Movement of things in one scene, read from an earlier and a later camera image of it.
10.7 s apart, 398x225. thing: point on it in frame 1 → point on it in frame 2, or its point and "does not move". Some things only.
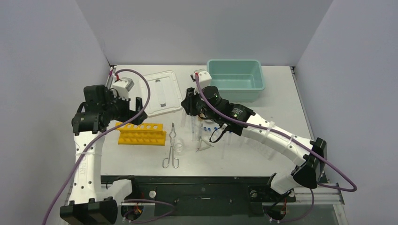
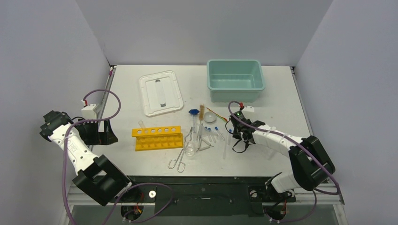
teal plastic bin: x=237 y=80 does not move
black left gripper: x=128 y=113 → x=106 y=138
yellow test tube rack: x=144 y=134 → x=158 y=138
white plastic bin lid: x=165 y=96 does not move
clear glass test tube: x=183 y=118 → x=141 y=124
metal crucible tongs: x=166 y=161 → x=181 y=165
